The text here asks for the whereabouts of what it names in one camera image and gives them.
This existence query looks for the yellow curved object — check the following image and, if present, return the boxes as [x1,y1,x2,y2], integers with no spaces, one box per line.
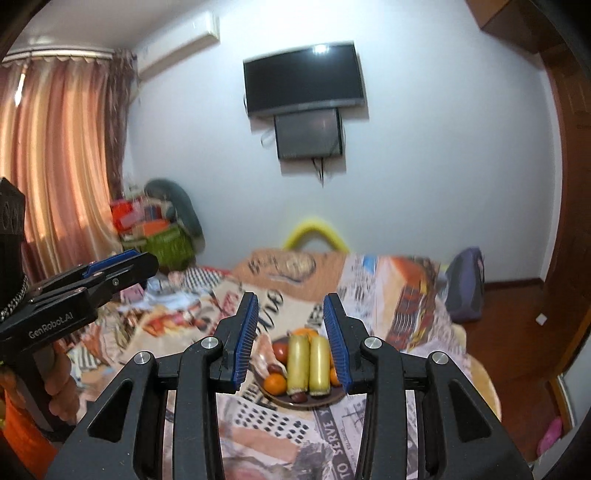
[283,217,349,254]

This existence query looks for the checkered black white cloth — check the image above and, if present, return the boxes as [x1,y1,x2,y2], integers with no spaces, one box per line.
[168,267,232,297]

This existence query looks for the pink slippers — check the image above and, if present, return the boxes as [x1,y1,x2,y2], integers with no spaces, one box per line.
[538,418,564,456]

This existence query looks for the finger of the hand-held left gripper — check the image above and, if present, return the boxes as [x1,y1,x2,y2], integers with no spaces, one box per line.
[34,249,144,294]
[28,253,160,311]

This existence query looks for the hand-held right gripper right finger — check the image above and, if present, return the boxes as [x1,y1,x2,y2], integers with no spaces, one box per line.
[323,293,532,480]

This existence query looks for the grey box under television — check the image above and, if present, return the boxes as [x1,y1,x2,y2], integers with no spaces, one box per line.
[274,108,345,161]

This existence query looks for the orange red boxes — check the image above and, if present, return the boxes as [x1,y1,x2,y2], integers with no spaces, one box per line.
[111,198,172,241]

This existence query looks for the brown wooden cabinet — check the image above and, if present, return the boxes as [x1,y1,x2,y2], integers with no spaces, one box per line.
[464,0,561,56]

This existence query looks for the printed newspaper pattern cloth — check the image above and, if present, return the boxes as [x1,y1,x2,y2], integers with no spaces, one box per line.
[69,249,502,480]

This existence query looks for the person's left hand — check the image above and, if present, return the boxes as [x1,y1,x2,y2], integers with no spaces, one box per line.
[44,346,81,425]

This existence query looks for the green box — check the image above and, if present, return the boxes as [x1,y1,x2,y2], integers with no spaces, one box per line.
[145,228,195,269]

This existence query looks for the cut yellow banana piece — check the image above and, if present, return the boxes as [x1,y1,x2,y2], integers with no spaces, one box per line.
[308,336,331,397]
[287,335,311,395]

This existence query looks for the pink orange curtain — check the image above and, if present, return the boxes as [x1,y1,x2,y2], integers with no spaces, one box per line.
[0,48,138,284]

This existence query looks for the person's left forearm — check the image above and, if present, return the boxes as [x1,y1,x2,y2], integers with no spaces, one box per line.
[0,369,63,480]

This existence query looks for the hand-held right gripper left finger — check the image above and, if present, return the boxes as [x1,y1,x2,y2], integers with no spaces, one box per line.
[46,292,259,480]

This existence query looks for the black wall television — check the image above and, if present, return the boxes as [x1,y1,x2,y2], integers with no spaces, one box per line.
[243,41,368,118]

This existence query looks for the purple bag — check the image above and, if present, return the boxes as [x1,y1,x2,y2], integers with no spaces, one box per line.
[445,247,485,324]

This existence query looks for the brown round plate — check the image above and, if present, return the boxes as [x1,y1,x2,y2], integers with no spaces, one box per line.
[256,335,347,409]

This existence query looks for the white air conditioner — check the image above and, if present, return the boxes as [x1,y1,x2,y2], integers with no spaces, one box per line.
[136,11,221,77]

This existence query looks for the brown wooden door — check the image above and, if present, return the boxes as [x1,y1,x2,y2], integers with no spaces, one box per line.
[545,41,591,393]

